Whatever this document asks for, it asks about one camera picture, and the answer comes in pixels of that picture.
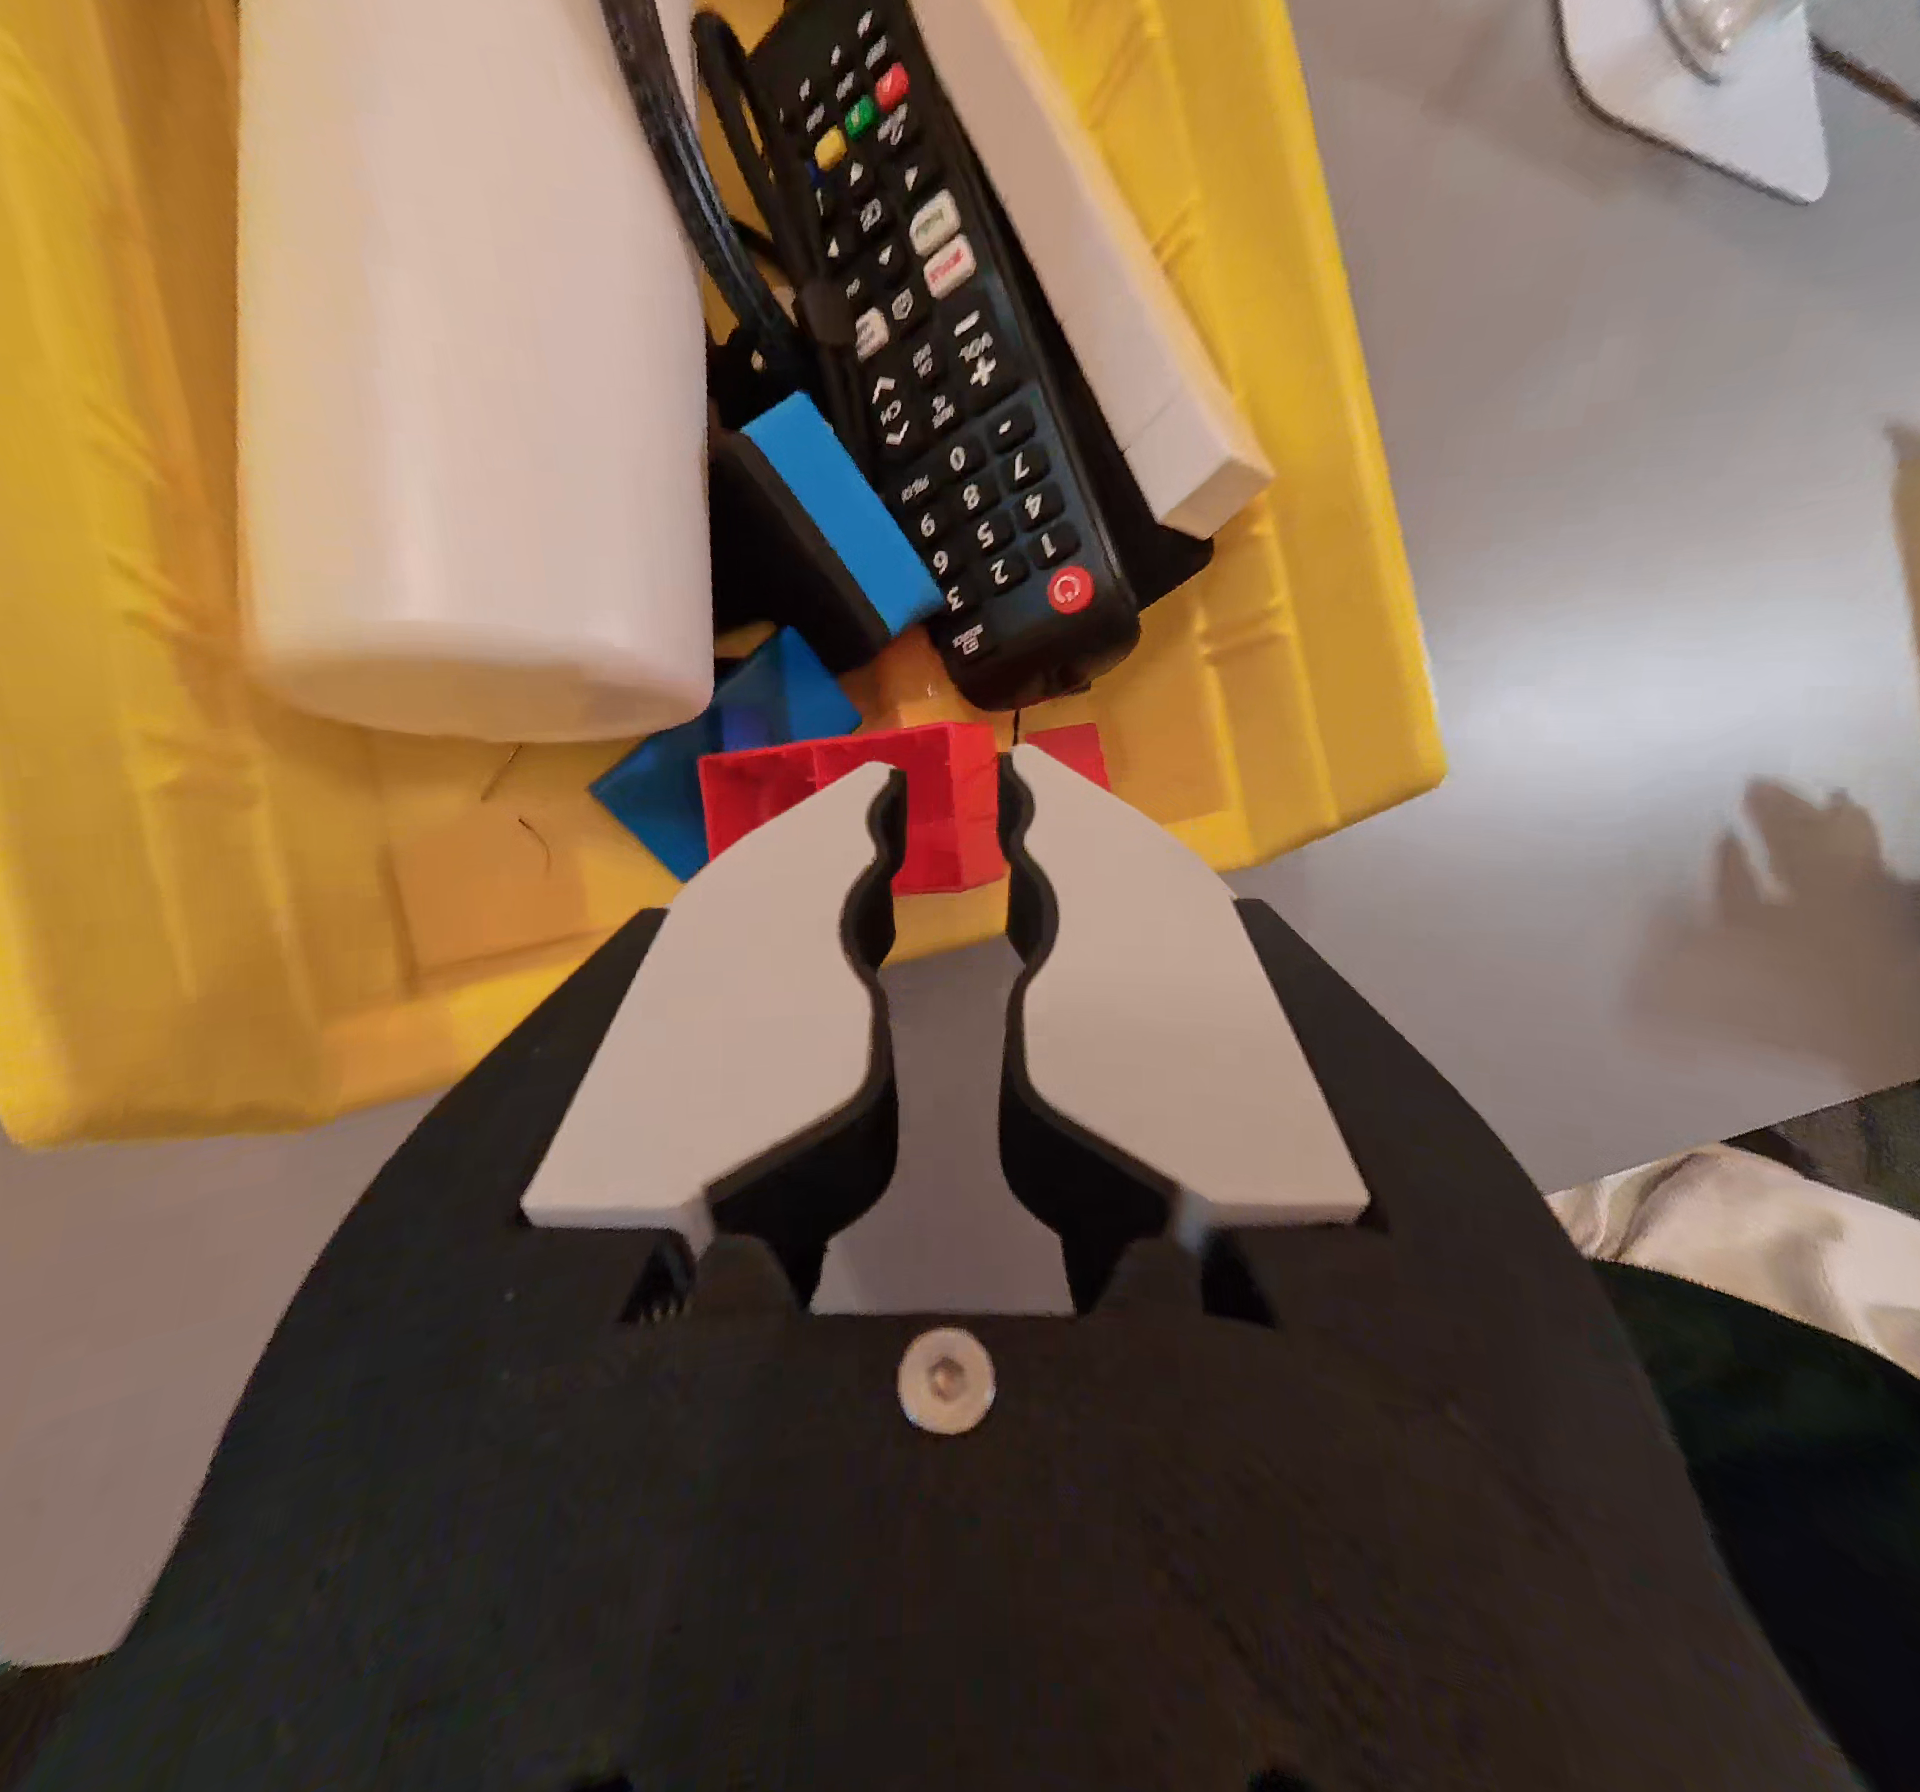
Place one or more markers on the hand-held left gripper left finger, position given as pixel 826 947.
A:
pixel 722 1044

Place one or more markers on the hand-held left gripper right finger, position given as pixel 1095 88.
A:
pixel 1185 1057

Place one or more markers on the red toy brick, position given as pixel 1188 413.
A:
pixel 947 802

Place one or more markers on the blue and black eraser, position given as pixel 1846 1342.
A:
pixel 833 503

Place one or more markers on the yellow plastic bin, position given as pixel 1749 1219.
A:
pixel 149 773

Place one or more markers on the grey desk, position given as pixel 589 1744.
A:
pixel 1576 471

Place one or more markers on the blue triangular block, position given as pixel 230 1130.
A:
pixel 676 788

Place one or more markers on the small red block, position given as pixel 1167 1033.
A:
pixel 1073 755

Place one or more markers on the orange block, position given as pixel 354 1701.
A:
pixel 907 690

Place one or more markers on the cream white shirt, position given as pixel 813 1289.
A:
pixel 1756 1230

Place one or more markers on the black remote control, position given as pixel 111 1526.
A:
pixel 930 322

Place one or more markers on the white tumbler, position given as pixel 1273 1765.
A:
pixel 466 322

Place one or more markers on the dark green zip jacket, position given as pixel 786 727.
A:
pixel 1802 1523

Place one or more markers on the white long box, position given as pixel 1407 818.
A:
pixel 1081 247

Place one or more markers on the white tilting stand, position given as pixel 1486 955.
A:
pixel 1695 22

